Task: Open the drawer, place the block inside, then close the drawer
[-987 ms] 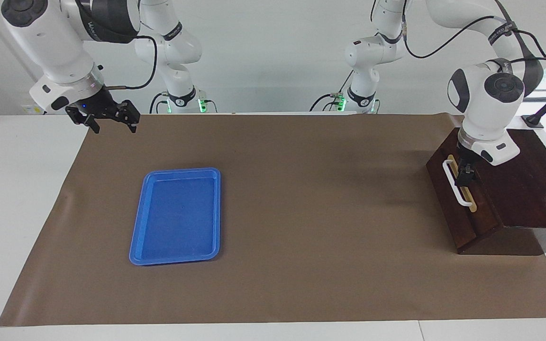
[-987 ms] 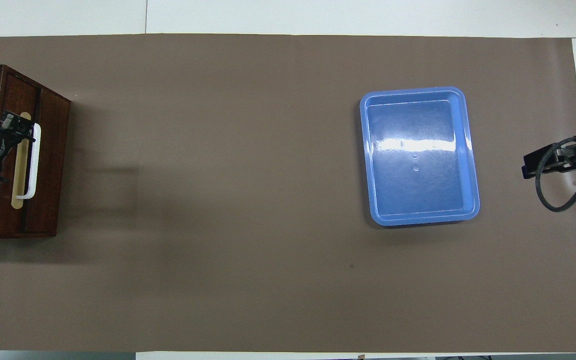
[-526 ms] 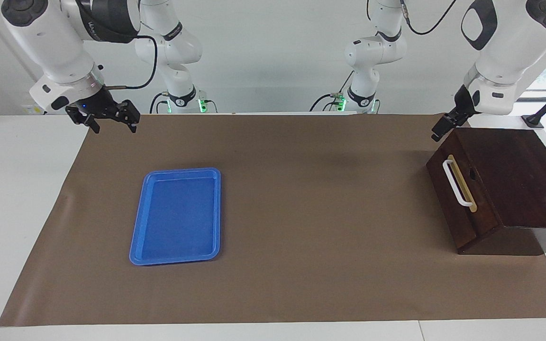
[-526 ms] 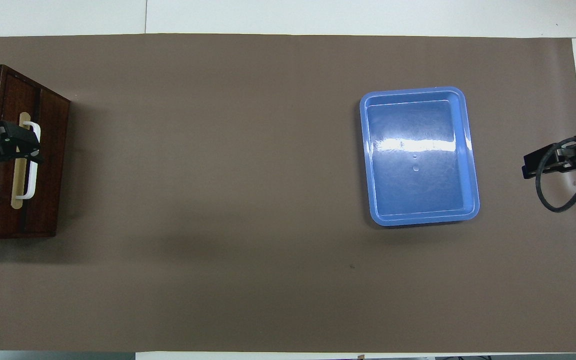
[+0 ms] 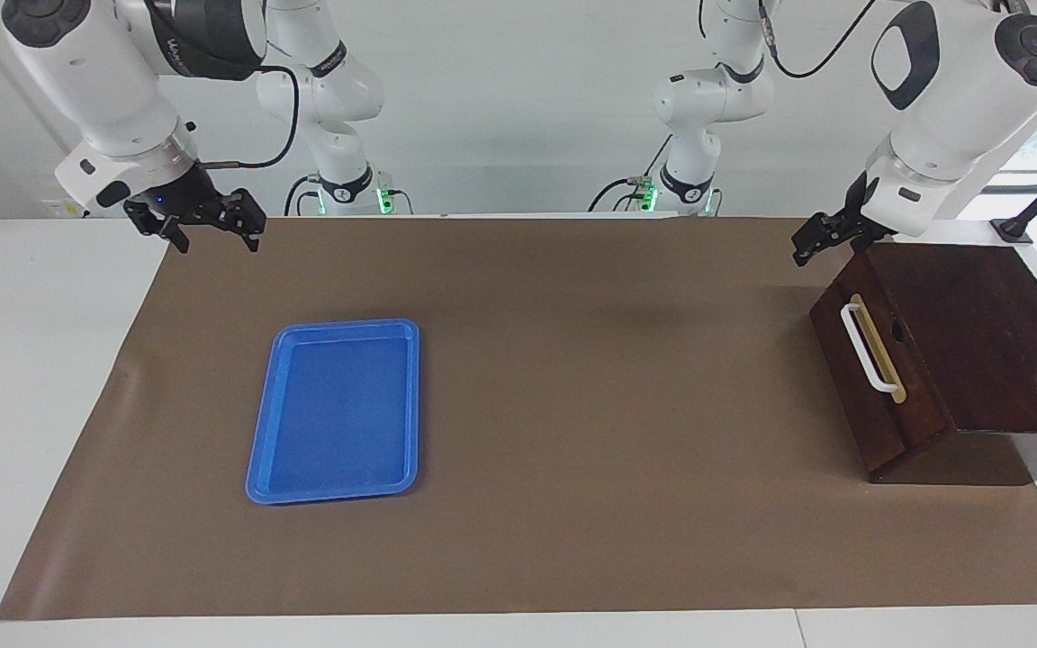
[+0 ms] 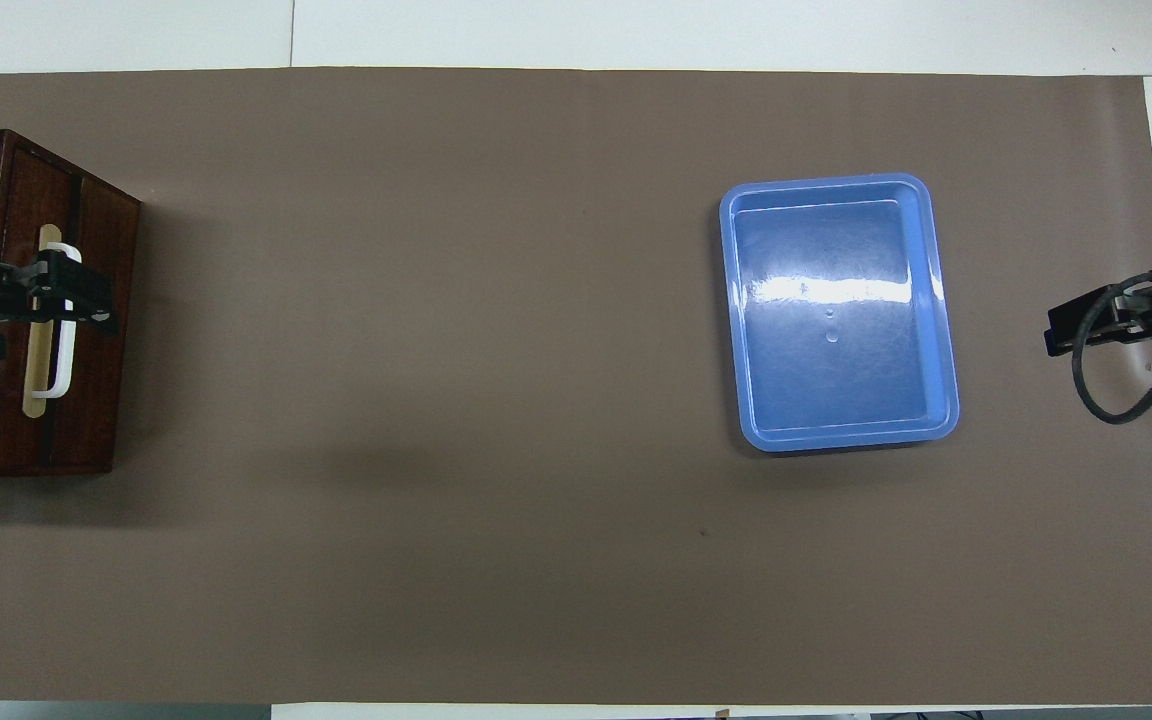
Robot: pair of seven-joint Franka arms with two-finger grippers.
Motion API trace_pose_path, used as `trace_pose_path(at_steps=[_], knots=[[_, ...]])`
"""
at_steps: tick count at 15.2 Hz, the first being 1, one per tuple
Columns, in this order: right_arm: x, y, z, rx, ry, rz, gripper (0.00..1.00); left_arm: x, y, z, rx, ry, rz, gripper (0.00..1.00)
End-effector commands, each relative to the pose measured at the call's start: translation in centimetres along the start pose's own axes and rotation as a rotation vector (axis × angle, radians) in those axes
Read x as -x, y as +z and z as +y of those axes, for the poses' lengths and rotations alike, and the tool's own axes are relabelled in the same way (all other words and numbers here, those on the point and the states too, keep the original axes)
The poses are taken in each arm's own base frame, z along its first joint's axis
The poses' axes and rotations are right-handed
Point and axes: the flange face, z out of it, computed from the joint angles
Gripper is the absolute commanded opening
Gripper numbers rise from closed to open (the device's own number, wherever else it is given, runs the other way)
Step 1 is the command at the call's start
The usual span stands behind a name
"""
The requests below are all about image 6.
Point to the blue plastic tray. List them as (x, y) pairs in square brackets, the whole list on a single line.
[(836, 380)]

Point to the brown paper table mat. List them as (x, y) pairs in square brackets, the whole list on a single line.
[(436, 400)]

